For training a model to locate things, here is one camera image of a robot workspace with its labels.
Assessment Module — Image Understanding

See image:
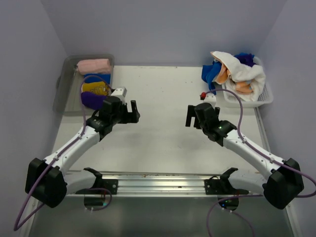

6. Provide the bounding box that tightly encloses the white towel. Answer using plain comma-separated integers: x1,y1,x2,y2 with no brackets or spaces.
211,51,266,102

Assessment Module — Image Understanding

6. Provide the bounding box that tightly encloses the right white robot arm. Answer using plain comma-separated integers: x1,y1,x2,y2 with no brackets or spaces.
185,103,304,209

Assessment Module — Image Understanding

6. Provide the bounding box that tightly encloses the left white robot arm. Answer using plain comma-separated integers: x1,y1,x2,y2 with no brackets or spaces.
25,96,140,208

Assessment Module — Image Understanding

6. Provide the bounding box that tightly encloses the purple rolled towel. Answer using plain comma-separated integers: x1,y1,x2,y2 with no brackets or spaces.
81,92,107,110

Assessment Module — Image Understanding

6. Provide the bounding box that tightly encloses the yellow rolled towel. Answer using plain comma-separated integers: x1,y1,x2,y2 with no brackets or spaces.
81,81,111,96

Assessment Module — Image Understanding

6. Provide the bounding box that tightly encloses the blue rolled towel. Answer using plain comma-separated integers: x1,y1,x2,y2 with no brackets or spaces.
83,74,111,84

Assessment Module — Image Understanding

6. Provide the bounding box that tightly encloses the orange patterned cloth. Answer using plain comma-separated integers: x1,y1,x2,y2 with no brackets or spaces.
212,54,254,94

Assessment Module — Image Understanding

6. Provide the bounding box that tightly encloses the blue cloth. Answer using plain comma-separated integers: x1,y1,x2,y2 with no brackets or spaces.
201,61,222,90

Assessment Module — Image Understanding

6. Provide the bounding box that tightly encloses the grey plastic bin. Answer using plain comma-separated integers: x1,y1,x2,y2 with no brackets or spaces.
52,54,115,116

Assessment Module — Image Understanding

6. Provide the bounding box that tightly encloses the pink rolled towel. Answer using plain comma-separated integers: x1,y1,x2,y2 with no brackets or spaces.
77,59,112,75

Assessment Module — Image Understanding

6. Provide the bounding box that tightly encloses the dark purple cloth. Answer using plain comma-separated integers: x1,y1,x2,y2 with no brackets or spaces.
234,52,256,67

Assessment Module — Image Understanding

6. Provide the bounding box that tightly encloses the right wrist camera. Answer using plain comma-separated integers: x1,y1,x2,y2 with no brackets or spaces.
200,92,217,108

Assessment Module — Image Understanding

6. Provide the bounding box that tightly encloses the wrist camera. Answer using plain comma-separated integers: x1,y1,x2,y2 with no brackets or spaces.
200,92,217,108
111,87,127,101

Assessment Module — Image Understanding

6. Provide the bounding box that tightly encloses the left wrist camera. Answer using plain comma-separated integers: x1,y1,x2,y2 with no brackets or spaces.
111,87,127,101

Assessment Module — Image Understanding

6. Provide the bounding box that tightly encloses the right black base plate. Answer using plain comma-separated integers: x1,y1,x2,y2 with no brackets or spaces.
204,167,249,196

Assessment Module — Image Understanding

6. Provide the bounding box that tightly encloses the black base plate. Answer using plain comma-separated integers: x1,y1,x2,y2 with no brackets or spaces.
76,167,119,195
204,167,249,196

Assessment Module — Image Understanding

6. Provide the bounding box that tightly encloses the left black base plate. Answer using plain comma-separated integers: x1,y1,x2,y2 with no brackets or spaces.
76,167,119,195

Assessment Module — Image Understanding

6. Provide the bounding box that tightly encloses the aluminium rail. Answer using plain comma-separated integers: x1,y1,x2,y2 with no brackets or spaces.
66,172,250,197

